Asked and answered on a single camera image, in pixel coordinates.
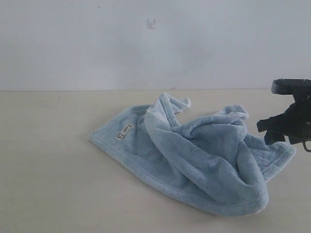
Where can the light blue fluffy towel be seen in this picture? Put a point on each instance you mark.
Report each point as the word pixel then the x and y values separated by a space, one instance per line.
pixel 211 163

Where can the white printed paper label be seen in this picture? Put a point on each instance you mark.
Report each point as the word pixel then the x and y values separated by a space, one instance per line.
pixel 121 134

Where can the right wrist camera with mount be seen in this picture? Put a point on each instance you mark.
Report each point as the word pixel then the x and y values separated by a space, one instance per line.
pixel 291 86

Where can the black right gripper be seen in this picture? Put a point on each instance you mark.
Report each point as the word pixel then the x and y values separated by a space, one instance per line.
pixel 295 123

